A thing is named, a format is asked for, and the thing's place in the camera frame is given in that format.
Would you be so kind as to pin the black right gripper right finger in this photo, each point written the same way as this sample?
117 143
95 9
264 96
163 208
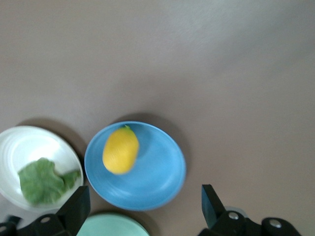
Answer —
216 211

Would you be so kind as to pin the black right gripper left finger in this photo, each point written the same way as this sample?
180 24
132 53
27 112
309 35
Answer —
71 214

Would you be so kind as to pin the yellow lemon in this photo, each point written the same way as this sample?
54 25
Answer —
120 151

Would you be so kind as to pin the green lettuce leaf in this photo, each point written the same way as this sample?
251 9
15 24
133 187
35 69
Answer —
41 182

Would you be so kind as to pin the mint green plate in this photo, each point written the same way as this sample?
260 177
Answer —
110 226

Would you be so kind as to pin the blue plate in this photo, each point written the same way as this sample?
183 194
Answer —
147 182

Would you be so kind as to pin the beige plate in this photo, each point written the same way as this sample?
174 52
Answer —
29 147

